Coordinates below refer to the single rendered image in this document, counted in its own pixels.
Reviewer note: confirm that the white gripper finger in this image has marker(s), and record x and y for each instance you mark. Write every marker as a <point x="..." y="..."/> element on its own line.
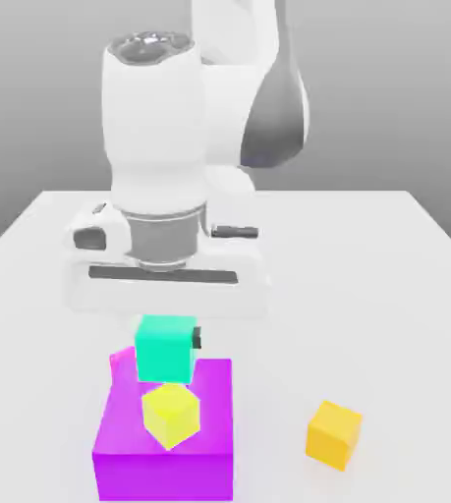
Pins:
<point x="197" y="338"/>

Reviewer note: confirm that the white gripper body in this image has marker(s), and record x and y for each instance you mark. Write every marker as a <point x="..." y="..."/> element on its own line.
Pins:
<point x="162" y="294"/>

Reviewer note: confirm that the small teal cube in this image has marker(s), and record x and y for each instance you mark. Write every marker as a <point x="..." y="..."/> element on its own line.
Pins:
<point x="164" y="349"/>

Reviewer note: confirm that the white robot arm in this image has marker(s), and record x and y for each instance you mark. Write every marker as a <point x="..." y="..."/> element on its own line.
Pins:
<point x="152" y="129"/>

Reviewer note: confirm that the small pink cube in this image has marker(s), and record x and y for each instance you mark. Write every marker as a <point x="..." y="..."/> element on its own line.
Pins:
<point x="123" y="359"/>

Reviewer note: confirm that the small yellow cube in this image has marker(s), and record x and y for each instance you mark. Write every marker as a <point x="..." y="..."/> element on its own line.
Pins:
<point x="170" y="416"/>

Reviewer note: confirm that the small orange cube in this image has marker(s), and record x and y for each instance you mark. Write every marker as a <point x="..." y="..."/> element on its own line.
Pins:
<point x="333" y="436"/>

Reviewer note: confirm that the large purple box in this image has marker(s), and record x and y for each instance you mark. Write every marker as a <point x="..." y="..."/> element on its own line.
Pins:
<point x="162" y="475"/>

